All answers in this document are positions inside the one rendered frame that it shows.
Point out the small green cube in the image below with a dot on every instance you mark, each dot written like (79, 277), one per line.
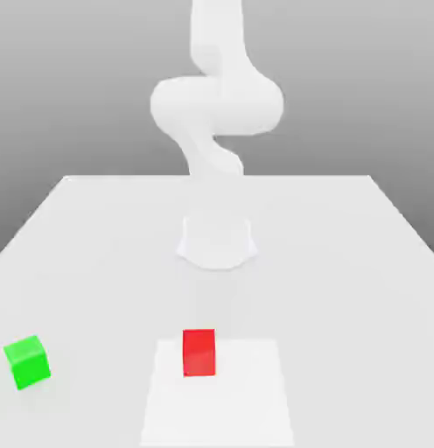
(27, 364)

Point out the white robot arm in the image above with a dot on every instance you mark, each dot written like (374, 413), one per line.
(217, 105)

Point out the small red cube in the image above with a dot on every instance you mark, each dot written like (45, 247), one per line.
(198, 353)

